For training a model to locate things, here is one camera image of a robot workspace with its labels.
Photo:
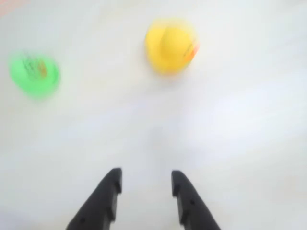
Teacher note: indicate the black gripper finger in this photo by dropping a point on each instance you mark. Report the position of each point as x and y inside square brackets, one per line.
[192, 206]
[96, 206]

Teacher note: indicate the green rubber duck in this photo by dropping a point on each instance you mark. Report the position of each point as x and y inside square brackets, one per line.
[33, 76]

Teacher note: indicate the yellow rubber duck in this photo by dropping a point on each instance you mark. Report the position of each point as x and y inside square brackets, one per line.
[168, 48]

